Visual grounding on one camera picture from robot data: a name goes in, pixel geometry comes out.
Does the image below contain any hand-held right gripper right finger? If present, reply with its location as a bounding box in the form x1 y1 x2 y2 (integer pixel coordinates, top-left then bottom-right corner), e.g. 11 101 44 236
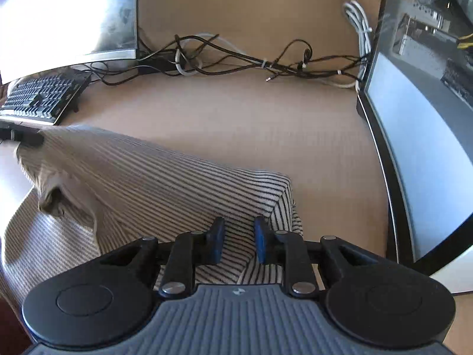
253 217 378 299

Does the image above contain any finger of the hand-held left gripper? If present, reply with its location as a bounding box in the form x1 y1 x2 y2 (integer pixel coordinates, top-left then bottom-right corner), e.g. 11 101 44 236
0 119 45 146

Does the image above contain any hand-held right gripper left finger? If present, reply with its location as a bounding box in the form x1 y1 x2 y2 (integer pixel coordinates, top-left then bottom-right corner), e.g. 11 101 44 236
99 216 226 299

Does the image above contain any striped long-sleeve shirt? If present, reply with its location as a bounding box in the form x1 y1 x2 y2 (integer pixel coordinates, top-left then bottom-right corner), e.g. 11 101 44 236
0 125 304 306

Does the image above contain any black keyboard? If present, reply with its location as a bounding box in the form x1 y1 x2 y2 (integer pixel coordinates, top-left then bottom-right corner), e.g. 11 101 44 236
0 72 93 126

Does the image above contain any curved computer monitor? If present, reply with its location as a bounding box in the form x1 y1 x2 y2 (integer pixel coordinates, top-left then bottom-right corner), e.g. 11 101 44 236
0 0 140 84

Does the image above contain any black power adapter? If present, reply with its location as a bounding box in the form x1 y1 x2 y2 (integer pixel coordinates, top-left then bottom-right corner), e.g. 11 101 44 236
137 58 175 75

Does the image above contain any white computer case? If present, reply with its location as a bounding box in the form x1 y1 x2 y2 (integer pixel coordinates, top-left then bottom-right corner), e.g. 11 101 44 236
355 0 473 296

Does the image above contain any thin light grey cable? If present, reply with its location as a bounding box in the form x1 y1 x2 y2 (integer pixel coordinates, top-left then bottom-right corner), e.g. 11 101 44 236
175 33 360 90

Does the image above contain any black cable bundle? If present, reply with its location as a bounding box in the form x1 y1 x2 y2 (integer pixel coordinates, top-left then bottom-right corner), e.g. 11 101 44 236
72 33 371 90

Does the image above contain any white power cable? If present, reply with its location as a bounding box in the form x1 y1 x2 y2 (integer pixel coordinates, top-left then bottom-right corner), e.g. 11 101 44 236
330 0 373 57

